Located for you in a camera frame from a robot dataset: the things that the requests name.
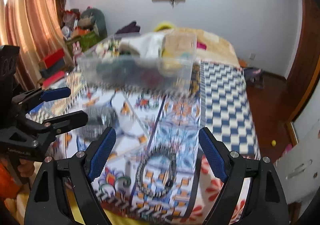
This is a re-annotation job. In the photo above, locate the person's left hand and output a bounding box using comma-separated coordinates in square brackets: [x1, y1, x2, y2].
[18, 159, 35, 177]

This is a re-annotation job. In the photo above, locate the green cardboard box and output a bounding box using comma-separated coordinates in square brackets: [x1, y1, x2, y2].
[66, 31, 102, 53]

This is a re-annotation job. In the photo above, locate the red book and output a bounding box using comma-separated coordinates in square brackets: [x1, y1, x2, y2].
[42, 71, 65, 89]

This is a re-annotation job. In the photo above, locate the patterned bed sheet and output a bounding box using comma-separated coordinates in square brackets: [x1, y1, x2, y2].
[70, 61, 259, 224]

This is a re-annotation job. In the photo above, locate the orange striped curtain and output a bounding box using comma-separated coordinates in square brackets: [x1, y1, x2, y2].
[1, 0, 67, 90]

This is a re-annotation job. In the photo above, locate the beige floral blanket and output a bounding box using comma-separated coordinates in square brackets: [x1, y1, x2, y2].
[162, 27, 240, 68]

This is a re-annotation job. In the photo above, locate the dark clothes pile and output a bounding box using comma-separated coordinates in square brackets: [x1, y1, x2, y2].
[116, 21, 140, 34]

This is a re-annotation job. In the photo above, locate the yellow soft sponge roll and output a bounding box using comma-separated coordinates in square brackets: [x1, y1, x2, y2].
[159, 49, 191, 76]

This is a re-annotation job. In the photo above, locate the red gift box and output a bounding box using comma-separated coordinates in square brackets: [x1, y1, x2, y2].
[39, 48, 65, 70]

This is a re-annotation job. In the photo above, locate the yellow curved pillow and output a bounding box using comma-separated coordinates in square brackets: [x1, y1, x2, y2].
[153, 21, 176, 32]

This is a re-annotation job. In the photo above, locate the pink square cloth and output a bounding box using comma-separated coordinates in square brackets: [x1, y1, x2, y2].
[197, 42, 207, 50]

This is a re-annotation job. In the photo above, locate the grey plush toy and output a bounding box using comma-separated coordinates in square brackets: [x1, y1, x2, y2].
[78, 7, 107, 39]

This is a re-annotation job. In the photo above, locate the black white beaded bracelet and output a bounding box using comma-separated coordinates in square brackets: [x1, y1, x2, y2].
[135, 147, 179, 199]

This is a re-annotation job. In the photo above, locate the white soft cloth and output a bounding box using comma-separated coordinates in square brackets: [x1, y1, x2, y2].
[119, 32, 165, 59]

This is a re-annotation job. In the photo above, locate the pink plush rabbit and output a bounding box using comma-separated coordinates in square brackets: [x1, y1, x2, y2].
[72, 41, 82, 66]

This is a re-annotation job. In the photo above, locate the clear plastic storage box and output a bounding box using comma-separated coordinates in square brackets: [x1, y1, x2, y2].
[77, 32, 197, 96]

